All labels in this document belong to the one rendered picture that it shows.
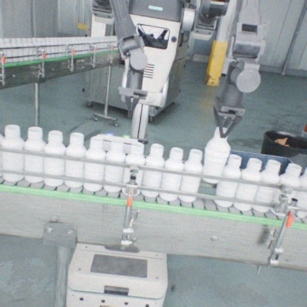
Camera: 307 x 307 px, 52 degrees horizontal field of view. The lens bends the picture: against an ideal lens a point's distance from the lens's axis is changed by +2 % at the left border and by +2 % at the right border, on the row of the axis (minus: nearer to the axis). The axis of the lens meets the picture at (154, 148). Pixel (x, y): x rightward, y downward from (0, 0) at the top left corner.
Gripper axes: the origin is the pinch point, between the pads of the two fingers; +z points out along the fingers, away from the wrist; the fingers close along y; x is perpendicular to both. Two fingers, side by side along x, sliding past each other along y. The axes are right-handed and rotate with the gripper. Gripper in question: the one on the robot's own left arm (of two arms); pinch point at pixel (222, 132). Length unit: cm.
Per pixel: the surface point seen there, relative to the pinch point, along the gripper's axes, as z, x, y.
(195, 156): 8.0, 6.4, -1.5
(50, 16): 23, 247, 665
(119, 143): 7.1, 29.0, -1.4
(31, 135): 8, 54, -1
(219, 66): 80, -164, 742
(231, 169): 10.4, -5.0, -1.7
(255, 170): 9.4, -11.8, -2.4
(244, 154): 31, -31, 59
